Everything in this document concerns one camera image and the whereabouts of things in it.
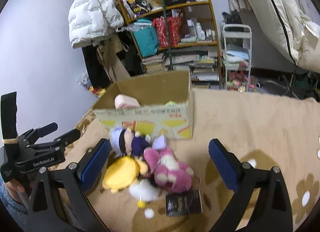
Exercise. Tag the yellow plush toy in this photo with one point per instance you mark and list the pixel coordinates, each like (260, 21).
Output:
(123, 172)

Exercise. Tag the white fluffy duck plush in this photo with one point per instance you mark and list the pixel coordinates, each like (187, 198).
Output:
(144, 192)

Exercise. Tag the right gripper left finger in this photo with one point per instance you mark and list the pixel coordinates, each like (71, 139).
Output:
(58, 201)

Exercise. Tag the person's left hand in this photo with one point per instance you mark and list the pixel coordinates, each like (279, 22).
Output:
(14, 185)

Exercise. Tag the pink bear plush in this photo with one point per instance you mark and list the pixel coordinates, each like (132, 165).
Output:
(169, 173)

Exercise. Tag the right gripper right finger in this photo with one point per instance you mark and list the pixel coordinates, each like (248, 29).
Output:
(272, 211)

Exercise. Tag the white-haired plush doll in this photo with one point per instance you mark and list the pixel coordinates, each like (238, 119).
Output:
(125, 142)

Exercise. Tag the black pink patterned bag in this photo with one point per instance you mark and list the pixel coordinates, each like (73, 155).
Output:
(136, 8)

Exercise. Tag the pink roll plush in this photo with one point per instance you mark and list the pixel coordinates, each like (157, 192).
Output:
(123, 101)

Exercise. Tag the green pole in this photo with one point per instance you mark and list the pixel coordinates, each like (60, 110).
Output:
(168, 34)

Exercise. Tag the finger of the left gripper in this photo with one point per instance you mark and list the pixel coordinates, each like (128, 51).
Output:
(35, 134)
(62, 141)

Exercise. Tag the green tissue pack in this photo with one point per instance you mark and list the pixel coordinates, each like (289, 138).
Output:
(170, 103)

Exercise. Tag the teal bag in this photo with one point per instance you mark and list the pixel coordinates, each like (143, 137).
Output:
(146, 37)

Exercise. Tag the cardboard box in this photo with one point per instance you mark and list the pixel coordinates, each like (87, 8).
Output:
(153, 118)

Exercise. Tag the white rolling cart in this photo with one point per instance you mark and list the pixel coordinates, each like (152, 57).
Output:
(237, 56)

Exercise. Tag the black tissue pack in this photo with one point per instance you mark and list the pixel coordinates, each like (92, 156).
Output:
(186, 203)

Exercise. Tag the stack of books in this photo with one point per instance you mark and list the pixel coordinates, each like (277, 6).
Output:
(154, 64)

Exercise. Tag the red gift bag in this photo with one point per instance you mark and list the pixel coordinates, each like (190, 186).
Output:
(171, 29)

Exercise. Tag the beige patterned blanket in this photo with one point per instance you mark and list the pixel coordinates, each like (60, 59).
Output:
(264, 130)

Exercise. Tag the cream reclining chair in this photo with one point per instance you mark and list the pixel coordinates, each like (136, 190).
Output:
(290, 31)

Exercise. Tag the white puffer jacket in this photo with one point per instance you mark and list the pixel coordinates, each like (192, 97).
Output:
(92, 21)

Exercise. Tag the beige trench coat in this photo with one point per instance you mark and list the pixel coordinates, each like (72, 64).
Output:
(107, 55)

